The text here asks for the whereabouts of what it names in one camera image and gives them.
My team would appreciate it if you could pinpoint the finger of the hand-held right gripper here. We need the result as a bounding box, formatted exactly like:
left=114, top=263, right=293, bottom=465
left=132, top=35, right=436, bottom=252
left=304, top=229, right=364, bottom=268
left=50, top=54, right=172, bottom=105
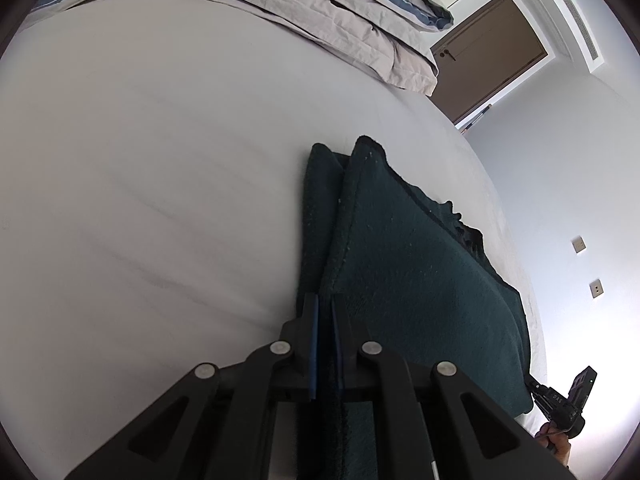
left=524, top=376, right=551, bottom=403

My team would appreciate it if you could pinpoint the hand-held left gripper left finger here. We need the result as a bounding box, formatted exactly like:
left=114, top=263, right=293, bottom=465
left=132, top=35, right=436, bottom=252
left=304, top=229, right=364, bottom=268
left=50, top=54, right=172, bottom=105
left=65, top=292, right=321, bottom=480

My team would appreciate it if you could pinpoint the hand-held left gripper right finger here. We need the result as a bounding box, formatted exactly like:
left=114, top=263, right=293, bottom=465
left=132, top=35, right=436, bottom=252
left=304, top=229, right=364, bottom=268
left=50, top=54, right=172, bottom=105
left=331, top=294, right=576, bottom=480

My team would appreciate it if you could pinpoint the dark green towel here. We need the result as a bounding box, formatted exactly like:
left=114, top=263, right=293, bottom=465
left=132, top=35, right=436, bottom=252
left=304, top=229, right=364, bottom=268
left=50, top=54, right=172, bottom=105
left=295, top=135, right=532, bottom=480

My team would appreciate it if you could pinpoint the person's right hand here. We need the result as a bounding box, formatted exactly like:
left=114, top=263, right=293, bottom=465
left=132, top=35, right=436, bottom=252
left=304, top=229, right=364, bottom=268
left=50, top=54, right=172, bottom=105
left=535, top=422, right=573, bottom=466

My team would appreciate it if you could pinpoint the bed with white sheet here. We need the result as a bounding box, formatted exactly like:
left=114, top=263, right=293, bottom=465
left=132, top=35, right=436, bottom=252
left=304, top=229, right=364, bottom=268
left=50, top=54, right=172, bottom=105
left=0, top=0, right=551, bottom=480

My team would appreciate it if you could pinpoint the brown door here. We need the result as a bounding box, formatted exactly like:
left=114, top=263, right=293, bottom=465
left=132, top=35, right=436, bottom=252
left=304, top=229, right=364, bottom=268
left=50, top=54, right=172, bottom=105
left=430, top=0, right=551, bottom=126

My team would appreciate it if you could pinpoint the folded beige and blue duvet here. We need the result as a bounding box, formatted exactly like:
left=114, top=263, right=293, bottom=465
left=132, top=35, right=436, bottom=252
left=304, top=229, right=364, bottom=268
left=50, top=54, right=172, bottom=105
left=171, top=0, right=456, bottom=97

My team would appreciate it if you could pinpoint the white ceiling air vent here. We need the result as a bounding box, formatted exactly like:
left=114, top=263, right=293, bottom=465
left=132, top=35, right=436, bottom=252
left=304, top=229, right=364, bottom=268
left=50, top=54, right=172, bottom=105
left=550, top=0, right=601, bottom=61

